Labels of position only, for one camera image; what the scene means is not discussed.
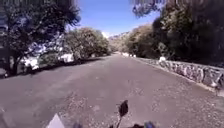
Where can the white building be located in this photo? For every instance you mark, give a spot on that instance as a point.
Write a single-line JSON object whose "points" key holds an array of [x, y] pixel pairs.
{"points": [[66, 57]]}

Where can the grey asphalt road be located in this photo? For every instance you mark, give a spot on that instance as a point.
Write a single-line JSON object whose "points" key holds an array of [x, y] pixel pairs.
{"points": [[110, 83]]}

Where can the row of dark trees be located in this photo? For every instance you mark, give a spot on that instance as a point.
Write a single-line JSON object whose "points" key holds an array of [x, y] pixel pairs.
{"points": [[186, 33]]}

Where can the row of leafy trees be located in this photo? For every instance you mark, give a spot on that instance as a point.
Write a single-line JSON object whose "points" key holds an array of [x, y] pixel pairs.
{"points": [[86, 41]]}

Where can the distant hillside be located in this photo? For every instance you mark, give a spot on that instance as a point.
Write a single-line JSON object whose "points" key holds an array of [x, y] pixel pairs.
{"points": [[116, 40]]}

